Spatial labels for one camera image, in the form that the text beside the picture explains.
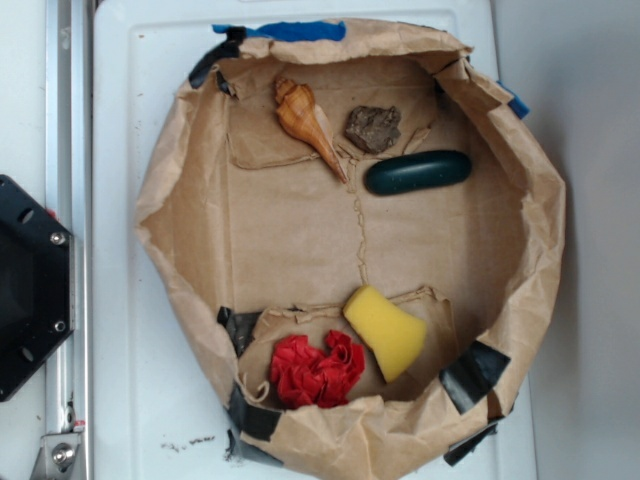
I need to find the orange spiral conch shell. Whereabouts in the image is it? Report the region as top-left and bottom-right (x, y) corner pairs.
(274, 76), (348, 184)

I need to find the brown paper bag tray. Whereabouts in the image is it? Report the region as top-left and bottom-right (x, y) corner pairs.
(136, 19), (565, 479)

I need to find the dark green oval stone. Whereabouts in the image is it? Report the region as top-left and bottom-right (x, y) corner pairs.
(364, 150), (472, 196)

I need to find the brown rough rock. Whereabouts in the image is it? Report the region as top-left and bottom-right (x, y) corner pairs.
(344, 106), (402, 154)

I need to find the yellow foam sponge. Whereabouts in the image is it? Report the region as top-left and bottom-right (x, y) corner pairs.
(343, 285), (427, 383)

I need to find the red crumpled paper ball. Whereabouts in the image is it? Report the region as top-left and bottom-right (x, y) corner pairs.
(269, 330), (365, 409)

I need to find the white plastic cutting board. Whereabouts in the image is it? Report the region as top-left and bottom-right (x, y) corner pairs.
(92, 0), (539, 480)

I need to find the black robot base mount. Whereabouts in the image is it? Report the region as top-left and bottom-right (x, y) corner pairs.
(1, 175), (73, 402)

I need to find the aluminium extrusion rail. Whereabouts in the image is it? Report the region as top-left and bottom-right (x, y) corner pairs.
(45, 1), (97, 479)

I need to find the metal corner bracket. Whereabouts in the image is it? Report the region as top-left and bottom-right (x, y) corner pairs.
(30, 432), (82, 480)

